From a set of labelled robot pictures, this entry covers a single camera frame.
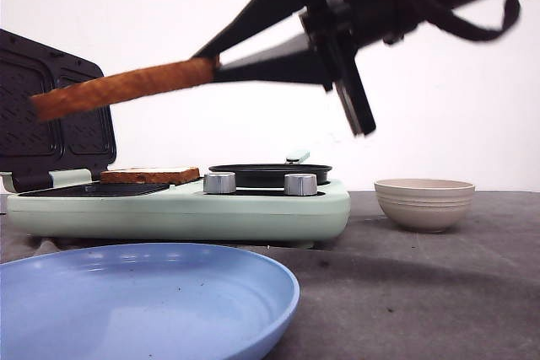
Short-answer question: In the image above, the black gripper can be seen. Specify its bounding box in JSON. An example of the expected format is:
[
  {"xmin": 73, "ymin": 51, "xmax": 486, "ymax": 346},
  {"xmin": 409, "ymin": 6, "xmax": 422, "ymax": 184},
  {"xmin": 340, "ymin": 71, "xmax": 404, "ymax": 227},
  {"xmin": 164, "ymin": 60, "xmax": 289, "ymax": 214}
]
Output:
[{"xmin": 194, "ymin": 0, "xmax": 396, "ymax": 135}]

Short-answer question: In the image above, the white bread slice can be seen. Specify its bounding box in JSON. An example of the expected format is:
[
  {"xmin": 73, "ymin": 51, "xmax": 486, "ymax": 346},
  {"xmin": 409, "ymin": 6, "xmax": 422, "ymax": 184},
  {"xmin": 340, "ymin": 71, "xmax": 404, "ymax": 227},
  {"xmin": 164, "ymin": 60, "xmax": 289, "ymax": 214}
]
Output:
[
  {"xmin": 100, "ymin": 167, "xmax": 200, "ymax": 185},
  {"xmin": 30, "ymin": 56, "xmax": 220, "ymax": 121}
]

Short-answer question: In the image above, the beige ribbed bowl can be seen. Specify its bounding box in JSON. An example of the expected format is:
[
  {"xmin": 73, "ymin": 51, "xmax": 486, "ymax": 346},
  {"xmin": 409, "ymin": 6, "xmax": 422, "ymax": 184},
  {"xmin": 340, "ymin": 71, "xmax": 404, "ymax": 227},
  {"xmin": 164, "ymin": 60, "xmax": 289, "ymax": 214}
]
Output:
[{"xmin": 374, "ymin": 179, "xmax": 475, "ymax": 233}]

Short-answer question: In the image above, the breakfast maker hinged lid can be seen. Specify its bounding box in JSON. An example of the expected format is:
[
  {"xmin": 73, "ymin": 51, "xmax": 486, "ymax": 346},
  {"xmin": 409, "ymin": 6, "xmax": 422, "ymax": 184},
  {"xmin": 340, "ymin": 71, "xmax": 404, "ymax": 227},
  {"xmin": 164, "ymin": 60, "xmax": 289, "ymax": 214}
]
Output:
[{"xmin": 1, "ymin": 30, "xmax": 116, "ymax": 192}]

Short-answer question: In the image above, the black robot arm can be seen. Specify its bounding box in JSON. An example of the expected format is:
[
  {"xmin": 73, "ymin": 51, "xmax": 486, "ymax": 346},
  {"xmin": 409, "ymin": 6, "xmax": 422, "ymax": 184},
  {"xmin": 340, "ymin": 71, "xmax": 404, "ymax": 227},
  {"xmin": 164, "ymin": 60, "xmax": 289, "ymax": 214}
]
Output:
[{"xmin": 198, "ymin": 0, "xmax": 521, "ymax": 135}]

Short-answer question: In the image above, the mint green breakfast maker base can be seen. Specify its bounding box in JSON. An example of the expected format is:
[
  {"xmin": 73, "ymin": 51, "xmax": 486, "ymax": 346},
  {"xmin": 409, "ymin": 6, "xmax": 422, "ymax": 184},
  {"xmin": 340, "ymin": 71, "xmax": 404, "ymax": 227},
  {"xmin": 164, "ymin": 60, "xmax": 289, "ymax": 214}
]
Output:
[{"xmin": 6, "ymin": 180, "xmax": 350, "ymax": 242}]

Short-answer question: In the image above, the small black frying pan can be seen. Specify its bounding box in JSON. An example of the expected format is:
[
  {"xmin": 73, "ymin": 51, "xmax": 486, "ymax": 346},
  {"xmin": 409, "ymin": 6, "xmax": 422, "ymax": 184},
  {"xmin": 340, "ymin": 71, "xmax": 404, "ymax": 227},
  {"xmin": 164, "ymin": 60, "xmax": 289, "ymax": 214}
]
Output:
[{"xmin": 208, "ymin": 149, "xmax": 332, "ymax": 189}]

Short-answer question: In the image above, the right silver control knob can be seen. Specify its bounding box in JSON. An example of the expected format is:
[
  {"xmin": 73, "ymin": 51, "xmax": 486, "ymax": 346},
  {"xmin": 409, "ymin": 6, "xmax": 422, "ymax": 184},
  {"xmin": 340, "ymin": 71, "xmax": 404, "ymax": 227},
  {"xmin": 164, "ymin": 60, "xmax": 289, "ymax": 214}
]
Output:
[{"xmin": 283, "ymin": 173, "xmax": 317, "ymax": 196}]

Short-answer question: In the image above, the silver control knob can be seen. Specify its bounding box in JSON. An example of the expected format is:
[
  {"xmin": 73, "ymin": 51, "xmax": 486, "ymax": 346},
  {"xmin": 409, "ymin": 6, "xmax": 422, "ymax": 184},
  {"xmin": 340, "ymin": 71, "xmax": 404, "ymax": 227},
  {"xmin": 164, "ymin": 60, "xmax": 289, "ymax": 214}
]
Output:
[
  {"xmin": 283, "ymin": 173, "xmax": 317, "ymax": 196},
  {"xmin": 203, "ymin": 172, "xmax": 236, "ymax": 195}
]

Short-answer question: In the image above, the left silver control knob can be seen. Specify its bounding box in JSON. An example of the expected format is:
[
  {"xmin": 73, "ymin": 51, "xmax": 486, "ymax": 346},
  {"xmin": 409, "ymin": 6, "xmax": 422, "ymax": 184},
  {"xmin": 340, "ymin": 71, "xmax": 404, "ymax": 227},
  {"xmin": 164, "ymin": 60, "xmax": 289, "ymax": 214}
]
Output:
[{"xmin": 203, "ymin": 172, "xmax": 236, "ymax": 195}]

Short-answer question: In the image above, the blue round plate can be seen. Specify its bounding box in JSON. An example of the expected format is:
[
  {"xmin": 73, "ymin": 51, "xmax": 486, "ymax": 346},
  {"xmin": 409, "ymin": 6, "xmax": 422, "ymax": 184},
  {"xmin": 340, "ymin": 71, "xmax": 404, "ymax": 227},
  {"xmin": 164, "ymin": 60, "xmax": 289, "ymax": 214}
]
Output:
[{"xmin": 1, "ymin": 243, "xmax": 300, "ymax": 359}]

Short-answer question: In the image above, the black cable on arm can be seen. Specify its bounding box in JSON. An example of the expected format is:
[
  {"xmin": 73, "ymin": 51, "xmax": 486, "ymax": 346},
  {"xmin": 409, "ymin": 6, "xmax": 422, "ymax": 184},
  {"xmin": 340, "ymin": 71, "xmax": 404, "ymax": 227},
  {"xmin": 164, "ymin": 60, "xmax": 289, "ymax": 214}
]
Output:
[{"xmin": 411, "ymin": 0, "xmax": 522, "ymax": 43}]

